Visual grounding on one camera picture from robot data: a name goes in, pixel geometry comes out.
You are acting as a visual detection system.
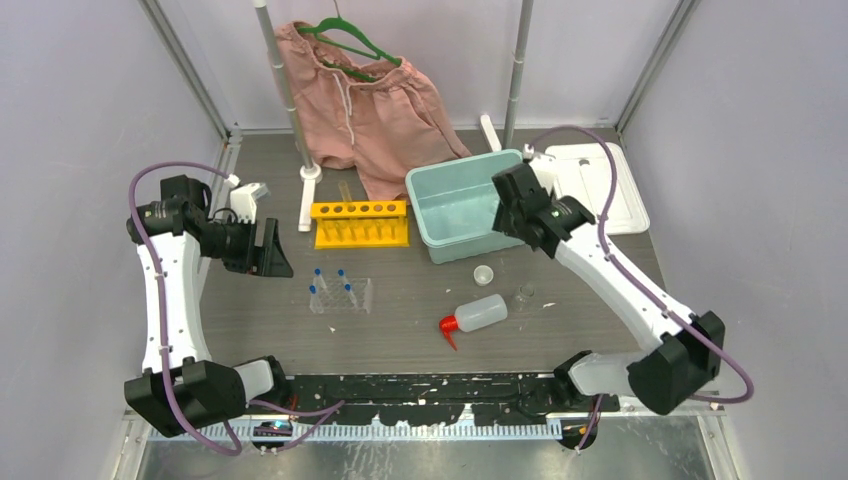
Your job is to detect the small white cup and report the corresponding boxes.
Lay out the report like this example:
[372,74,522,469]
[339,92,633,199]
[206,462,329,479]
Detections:
[473,265,494,286]

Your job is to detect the green clothes hanger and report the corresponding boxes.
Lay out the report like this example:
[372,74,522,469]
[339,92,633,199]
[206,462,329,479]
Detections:
[296,16,403,84]

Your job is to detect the white rack foot right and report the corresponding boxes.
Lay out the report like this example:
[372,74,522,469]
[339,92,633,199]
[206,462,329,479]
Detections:
[479,114,502,152]

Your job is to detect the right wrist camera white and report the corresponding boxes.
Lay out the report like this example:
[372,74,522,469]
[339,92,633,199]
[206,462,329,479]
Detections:
[522,144,558,194]

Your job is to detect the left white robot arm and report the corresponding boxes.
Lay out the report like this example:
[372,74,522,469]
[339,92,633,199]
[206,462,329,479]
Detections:
[124,175,293,438]

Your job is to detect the left metal rack pole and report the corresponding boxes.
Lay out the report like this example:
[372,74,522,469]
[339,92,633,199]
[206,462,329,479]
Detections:
[252,0,322,182]

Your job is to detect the small clear glass beaker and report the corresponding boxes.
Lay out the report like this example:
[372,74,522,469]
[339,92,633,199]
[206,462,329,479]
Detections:
[511,283,535,313]

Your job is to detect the yellow test tube rack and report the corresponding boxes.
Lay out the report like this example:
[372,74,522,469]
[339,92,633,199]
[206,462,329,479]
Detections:
[310,200,410,250]

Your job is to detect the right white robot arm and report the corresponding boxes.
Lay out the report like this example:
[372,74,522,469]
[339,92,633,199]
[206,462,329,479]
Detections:
[492,163,725,415]

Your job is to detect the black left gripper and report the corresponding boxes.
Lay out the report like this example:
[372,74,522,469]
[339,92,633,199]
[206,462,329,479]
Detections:
[199,214,292,276]

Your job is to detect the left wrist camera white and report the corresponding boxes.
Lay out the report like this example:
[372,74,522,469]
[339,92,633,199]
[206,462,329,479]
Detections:
[229,182,270,223]

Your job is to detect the clear test tube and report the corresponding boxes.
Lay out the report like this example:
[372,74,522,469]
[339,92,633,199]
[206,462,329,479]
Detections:
[338,180,355,211]

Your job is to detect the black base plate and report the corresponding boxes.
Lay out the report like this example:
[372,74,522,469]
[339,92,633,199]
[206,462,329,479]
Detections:
[276,372,592,427]

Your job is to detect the teal plastic bin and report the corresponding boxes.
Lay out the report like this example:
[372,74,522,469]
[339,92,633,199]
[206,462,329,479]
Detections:
[405,149,523,264]

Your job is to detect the clear acrylic tube rack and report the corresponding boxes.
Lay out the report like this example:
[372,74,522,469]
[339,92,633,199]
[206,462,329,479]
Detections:
[318,278,374,314]

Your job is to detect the white wash bottle red cap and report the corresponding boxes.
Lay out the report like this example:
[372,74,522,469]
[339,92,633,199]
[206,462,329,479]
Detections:
[439,294,508,351]

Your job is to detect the pink shorts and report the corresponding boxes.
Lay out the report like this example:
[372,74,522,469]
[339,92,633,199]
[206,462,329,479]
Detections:
[275,21,470,200]

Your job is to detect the right metal rack pole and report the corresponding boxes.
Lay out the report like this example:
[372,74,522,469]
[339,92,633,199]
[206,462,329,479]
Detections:
[501,0,534,149]

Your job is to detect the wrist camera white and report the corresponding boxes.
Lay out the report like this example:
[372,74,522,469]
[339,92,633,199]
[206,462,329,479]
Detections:
[229,182,270,223]
[522,144,558,194]

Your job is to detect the metal rack pole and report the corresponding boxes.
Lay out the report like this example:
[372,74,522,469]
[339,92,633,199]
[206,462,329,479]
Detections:
[501,0,534,149]
[252,0,322,182]

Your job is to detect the white bin lid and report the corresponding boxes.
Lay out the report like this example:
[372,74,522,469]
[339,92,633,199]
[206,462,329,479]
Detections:
[545,142,650,236]

